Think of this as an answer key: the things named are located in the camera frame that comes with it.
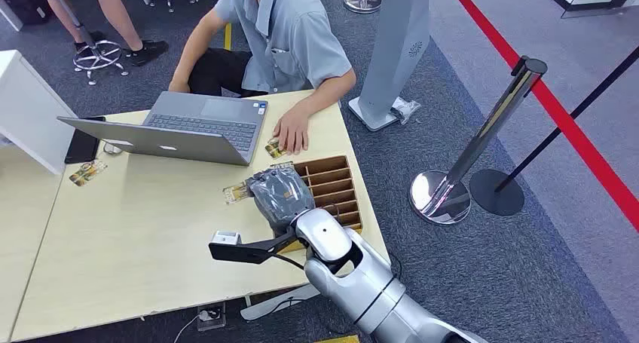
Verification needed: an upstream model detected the person's left hand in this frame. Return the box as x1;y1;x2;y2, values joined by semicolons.
272;108;311;156

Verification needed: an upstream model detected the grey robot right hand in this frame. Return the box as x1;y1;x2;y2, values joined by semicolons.
246;164;317;235

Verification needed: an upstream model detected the brown slotted card organizer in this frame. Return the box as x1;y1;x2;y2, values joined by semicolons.
273;155;365;255

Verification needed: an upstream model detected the standing person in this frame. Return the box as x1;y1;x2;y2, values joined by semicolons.
47;0;170;68

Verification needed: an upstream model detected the seated person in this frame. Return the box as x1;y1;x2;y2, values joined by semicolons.
167;0;358;156

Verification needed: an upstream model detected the grey open laptop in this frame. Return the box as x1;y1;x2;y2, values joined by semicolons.
57;90;270;168

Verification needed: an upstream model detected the black stool chrome base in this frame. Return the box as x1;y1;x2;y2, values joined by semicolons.
10;0;130;87

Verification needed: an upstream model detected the white table foot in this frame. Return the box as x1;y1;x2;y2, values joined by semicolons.
239;283;322;322

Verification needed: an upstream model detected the black smartphone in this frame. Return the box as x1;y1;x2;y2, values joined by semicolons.
63;115;107;165

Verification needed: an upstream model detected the clear plastic bag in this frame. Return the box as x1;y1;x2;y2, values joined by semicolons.
391;96;422;127

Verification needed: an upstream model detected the grey kiosk stand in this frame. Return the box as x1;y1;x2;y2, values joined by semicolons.
347;0;431;133

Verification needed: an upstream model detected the floor power socket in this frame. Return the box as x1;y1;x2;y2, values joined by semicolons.
195;302;227;332

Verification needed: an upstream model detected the white cabinet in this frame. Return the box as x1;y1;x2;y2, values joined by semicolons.
0;49;78;176

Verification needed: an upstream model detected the yellow floor marker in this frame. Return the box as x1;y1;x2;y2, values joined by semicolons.
313;334;362;343

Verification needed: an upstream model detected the red floor tape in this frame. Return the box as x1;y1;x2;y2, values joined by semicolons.
443;0;639;234

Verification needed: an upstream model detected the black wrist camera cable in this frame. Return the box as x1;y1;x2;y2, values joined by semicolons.
272;253;307;272

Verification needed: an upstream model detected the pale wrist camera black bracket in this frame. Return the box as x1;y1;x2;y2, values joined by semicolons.
208;230;301;266

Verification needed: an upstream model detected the white power cable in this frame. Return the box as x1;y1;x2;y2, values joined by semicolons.
172;312;202;343

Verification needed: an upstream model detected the chrome stanchion post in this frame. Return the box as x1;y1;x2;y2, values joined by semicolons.
408;55;549;226

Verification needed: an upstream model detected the black stanchion post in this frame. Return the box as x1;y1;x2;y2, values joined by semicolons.
468;44;639;218

